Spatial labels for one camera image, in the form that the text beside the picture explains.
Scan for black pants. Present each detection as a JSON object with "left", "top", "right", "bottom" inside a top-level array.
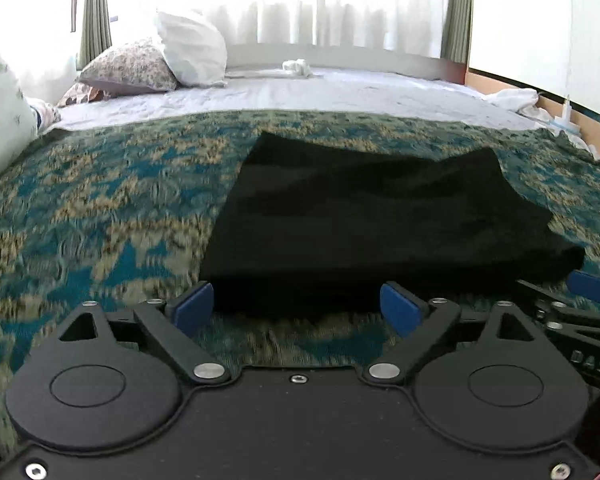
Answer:
[{"left": 200, "top": 133, "right": 585, "bottom": 320}]

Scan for teal patterned bedspread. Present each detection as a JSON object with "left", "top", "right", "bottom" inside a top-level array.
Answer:
[{"left": 0, "top": 108, "right": 600, "bottom": 461}]

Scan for crumpled white cloth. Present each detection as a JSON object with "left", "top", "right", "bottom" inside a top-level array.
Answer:
[{"left": 483, "top": 88, "right": 581, "bottom": 136}]

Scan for white bed sheet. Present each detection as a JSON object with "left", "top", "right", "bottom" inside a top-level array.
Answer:
[{"left": 55, "top": 68, "right": 540, "bottom": 130}]

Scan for blue white patterned cloth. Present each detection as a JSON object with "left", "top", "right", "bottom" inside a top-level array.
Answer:
[{"left": 26, "top": 98, "right": 61, "bottom": 134}]

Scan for floral pillow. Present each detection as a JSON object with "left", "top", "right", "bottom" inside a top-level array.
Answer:
[{"left": 78, "top": 42, "right": 178, "bottom": 96}]

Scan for green leaf print pillow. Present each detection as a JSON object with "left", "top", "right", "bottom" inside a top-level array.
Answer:
[{"left": 0, "top": 41, "right": 41, "bottom": 196}]

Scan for white pillow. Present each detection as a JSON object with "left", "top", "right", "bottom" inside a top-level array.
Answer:
[{"left": 157, "top": 12, "right": 227, "bottom": 88}]

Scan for right green curtain panel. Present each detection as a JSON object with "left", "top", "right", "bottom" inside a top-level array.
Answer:
[{"left": 441, "top": 0, "right": 474, "bottom": 65}]

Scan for green curtain panel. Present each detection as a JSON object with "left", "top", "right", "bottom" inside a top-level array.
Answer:
[
  {"left": 76, "top": 0, "right": 112, "bottom": 70},
  {"left": 441, "top": 0, "right": 474, "bottom": 65}
]

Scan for small white rolled cloth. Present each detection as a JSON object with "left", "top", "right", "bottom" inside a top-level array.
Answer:
[{"left": 282, "top": 58, "right": 313, "bottom": 79}]

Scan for white sheer curtain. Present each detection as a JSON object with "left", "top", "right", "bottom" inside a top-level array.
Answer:
[{"left": 104, "top": 0, "right": 454, "bottom": 59}]

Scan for wooden bed frame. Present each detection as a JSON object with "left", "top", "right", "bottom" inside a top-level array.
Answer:
[{"left": 432, "top": 58, "right": 600, "bottom": 153}]

